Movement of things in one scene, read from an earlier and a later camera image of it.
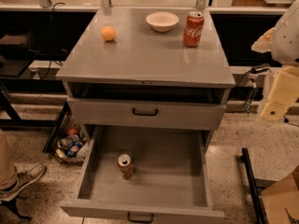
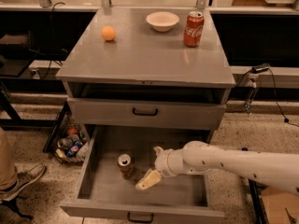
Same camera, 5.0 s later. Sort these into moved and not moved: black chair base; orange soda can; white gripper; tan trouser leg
Moved: white gripper
Not moved: black chair base; orange soda can; tan trouser leg
